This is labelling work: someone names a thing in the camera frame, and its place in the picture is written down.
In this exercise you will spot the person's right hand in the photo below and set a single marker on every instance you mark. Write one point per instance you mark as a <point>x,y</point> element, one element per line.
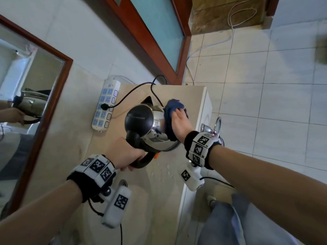
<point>182,125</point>

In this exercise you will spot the person's left hand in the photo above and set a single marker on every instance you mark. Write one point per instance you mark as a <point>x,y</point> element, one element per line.
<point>122,153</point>

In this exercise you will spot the person's right fingers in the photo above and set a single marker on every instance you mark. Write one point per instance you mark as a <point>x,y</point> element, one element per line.
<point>180,113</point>

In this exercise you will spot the person's left fingers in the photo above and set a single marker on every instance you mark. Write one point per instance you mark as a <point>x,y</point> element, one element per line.
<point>130,164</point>

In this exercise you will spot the blue cleaning cloth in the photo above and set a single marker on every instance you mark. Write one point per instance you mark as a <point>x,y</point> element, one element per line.
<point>169,109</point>

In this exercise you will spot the stainless steel electric kettle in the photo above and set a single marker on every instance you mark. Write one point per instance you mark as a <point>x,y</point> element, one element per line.
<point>145,127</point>

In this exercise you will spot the person's left forearm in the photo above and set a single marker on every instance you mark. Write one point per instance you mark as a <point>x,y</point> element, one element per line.
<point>38,216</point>

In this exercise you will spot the person's right forearm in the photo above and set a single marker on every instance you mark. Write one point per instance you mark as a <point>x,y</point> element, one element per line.
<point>268,181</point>

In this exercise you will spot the metal sink drain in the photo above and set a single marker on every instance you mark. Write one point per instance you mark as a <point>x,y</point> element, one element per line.
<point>123,182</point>

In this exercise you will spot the white vanity cabinet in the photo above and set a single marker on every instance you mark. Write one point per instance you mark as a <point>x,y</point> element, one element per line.
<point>206,104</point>

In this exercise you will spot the chrome faucet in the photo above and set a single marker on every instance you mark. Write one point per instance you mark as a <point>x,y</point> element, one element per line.
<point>210,130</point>

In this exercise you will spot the black marker wrist band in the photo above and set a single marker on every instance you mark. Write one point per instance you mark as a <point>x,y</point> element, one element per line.
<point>95,170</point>
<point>200,147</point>

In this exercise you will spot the white power strip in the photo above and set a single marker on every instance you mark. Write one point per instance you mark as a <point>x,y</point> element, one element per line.
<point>106,104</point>

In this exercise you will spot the wooden door with frosted glass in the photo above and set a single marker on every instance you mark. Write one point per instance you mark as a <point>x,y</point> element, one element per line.
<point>158,30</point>

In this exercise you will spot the person's blue jeans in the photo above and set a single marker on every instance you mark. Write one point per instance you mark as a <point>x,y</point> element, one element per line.
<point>230,221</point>

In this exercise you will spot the wooden framed mirror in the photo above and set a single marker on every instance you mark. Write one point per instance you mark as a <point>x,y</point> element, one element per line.
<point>28,99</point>

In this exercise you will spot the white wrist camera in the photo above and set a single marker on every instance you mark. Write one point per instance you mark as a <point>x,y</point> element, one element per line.
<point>191,177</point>
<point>117,204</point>

